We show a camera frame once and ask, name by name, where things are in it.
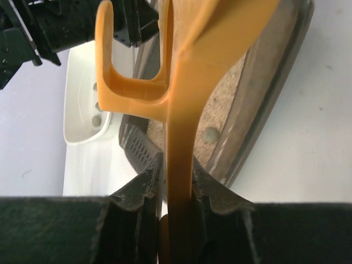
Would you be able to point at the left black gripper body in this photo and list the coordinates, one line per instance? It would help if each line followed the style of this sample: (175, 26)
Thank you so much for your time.
(110, 24)

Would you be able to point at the yellow litter scoop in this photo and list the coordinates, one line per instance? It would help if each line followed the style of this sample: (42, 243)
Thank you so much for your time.
(201, 41)

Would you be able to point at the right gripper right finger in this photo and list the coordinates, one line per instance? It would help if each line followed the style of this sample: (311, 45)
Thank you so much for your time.
(230, 229)

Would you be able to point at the white plastic tub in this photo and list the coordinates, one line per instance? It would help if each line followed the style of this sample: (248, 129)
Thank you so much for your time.
(80, 100)

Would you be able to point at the dark brown litter box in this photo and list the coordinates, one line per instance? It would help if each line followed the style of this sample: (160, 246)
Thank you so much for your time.
(239, 105)

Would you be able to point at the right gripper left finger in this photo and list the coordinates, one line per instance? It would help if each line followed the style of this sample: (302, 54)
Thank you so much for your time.
(120, 228)

